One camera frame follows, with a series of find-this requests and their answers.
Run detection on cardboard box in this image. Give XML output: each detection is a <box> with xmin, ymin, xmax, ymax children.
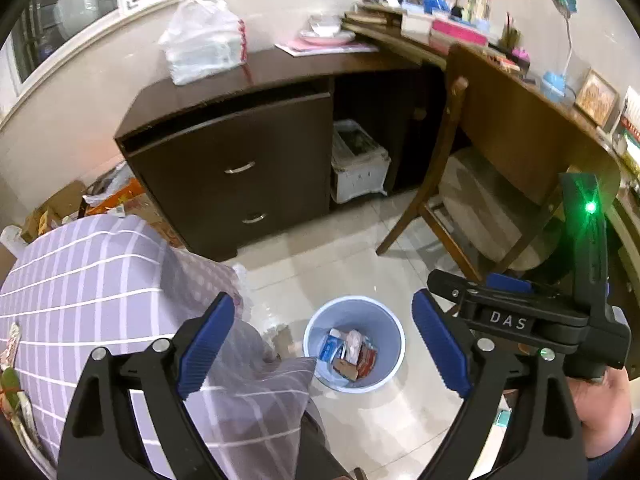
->
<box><xmin>20</xmin><ymin>180</ymin><xmax>89</xmax><ymax>247</ymax></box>

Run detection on blue desk lamp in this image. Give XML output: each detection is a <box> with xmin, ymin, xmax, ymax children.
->
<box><xmin>539</xmin><ymin>0</ymin><xmax>581</xmax><ymax>104</ymax></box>

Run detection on light wooden desk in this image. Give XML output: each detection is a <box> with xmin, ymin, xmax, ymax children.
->
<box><xmin>344</xmin><ymin>2</ymin><xmax>640</xmax><ymax>311</ymax></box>

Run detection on orange box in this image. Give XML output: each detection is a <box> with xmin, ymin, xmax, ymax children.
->
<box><xmin>84</xmin><ymin>177</ymin><xmax>152</xmax><ymax>221</ymax></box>

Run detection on pile of discarded wrappers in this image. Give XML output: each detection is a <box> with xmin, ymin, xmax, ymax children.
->
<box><xmin>317</xmin><ymin>327</ymin><xmax>379</xmax><ymax>382</ymax></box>

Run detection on blue plastic waste bin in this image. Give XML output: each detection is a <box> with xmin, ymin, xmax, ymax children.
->
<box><xmin>303</xmin><ymin>296</ymin><xmax>407</xmax><ymax>394</ymax></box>

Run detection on white paper bag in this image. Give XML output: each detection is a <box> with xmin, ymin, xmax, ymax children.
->
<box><xmin>0</xmin><ymin>225</ymin><xmax>27</xmax><ymax>261</ymax></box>

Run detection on pink plate with bowl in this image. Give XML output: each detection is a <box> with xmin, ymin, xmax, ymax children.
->
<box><xmin>299</xmin><ymin>15</ymin><xmax>357</xmax><ymax>46</ymax></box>

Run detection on pink flat box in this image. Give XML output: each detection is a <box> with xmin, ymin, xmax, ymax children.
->
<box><xmin>432</xmin><ymin>18</ymin><xmax>489</xmax><ymax>44</ymax></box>

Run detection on pen holder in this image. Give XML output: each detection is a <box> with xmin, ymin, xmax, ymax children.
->
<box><xmin>500</xmin><ymin>11</ymin><xmax>524</xmax><ymax>49</ymax></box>

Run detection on white window frame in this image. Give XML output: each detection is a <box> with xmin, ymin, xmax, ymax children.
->
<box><xmin>0</xmin><ymin>0</ymin><xmax>352</xmax><ymax>128</ymax></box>

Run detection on desk calendar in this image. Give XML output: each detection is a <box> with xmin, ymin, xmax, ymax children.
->
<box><xmin>610</xmin><ymin>87</ymin><xmax>640</xmax><ymax>157</ymax></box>

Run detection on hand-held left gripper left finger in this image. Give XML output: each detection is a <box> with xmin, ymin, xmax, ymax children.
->
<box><xmin>56</xmin><ymin>291</ymin><xmax>236</xmax><ymax>480</ymax></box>

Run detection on white plastic bag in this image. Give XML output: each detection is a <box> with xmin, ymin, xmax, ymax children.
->
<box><xmin>158</xmin><ymin>0</ymin><xmax>249</xmax><ymax>86</ymax></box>

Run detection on person's right hand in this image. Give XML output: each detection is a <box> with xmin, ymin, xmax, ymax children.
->
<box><xmin>569</xmin><ymin>365</ymin><xmax>634</xmax><ymax>457</ymax></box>

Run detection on person's right forearm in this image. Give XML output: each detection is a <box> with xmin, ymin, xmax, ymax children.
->
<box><xmin>584</xmin><ymin>410</ymin><xmax>637</xmax><ymax>461</ymax></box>

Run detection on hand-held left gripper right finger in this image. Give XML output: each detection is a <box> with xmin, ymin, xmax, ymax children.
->
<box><xmin>411</xmin><ymin>289</ymin><xmax>589</xmax><ymax>480</ymax></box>

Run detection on purple checked tablecloth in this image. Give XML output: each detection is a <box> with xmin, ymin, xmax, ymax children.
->
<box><xmin>0</xmin><ymin>215</ymin><xmax>332</xmax><ymax>480</ymax></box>

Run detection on dark wooden drawer cabinet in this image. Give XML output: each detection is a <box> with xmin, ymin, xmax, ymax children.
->
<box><xmin>114</xmin><ymin>46</ymin><xmax>449</xmax><ymax>264</ymax></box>

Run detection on pink paper sheets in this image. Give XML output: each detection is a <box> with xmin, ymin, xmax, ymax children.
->
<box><xmin>274</xmin><ymin>40</ymin><xmax>379</xmax><ymax>57</ymax></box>

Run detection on wooden chair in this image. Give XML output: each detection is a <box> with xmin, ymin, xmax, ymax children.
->
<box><xmin>375</xmin><ymin>43</ymin><xmax>622</xmax><ymax>282</ymax></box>

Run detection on wooden picture frame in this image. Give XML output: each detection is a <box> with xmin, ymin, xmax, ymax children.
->
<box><xmin>573</xmin><ymin>68</ymin><xmax>621</xmax><ymax>129</ymax></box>

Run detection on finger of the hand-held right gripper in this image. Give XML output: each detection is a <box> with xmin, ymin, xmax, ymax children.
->
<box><xmin>427</xmin><ymin>269</ymin><xmax>490</xmax><ymax>311</ymax></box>
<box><xmin>486</xmin><ymin>273</ymin><xmax>534</xmax><ymax>295</ymax></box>

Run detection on green wrapper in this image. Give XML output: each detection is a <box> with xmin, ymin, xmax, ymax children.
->
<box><xmin>0</xmin><ymin>366</ymin><xmax>32</xmax><ymax>442</ymax></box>

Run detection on white storage box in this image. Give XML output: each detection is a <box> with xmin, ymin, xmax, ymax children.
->
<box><xmin>330</xmin><ymin>119</ymin><xmax>392</xmax><ymax>205</ymax></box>

